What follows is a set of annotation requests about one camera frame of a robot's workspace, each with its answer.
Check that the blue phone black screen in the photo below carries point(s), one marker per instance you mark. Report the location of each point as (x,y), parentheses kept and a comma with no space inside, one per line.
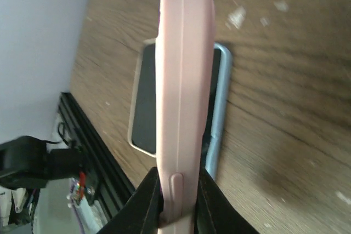
(212,86)

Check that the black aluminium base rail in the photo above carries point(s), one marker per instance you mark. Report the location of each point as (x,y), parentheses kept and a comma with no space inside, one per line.
(106,182)

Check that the beige phone case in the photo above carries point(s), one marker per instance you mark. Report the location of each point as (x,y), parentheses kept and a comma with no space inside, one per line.
(142,118)

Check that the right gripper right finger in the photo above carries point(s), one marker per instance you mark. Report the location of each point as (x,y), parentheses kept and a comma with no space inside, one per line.
(214,213)

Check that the light blue phone case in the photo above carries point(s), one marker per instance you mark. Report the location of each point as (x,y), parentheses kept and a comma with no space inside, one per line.
(222,64)

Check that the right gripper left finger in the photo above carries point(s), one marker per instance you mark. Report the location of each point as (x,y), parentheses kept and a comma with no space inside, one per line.
(141,213)

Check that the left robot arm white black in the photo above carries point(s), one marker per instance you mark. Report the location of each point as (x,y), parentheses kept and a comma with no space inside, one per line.
(27,163)

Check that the pink phone case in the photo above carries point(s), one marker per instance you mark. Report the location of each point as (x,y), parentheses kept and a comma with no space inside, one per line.
(183,67)

